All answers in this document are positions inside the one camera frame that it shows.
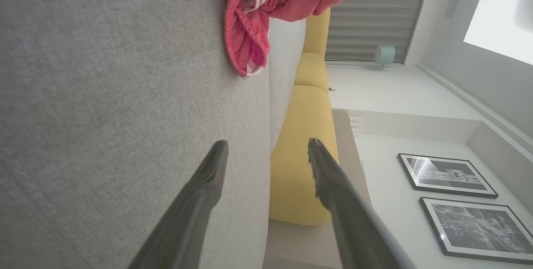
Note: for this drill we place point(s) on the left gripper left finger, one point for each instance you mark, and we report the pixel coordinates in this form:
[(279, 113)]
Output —
[(195, 210)]

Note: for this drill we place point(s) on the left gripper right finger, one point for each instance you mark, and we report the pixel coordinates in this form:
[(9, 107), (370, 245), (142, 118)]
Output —
[(349, 219)]

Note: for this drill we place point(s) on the red shorts with white trim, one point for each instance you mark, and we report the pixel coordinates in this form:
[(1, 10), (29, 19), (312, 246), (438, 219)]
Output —
[(238, 31)]

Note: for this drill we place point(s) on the yellow sofa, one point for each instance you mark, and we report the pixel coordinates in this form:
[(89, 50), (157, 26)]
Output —
[(306, 135)]

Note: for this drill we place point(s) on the small black framed picture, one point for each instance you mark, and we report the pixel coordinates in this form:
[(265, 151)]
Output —
[(447, 175)]

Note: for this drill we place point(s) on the large black framed picture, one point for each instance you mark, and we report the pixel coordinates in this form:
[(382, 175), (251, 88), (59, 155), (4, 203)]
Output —
[(479, 227)]

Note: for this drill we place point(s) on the teal table lamp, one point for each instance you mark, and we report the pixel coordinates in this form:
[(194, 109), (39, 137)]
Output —
[(385, 54)]

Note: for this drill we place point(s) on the grey pleated curtain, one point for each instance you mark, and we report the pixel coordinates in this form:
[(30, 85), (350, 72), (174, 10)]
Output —
[(370, 15)]

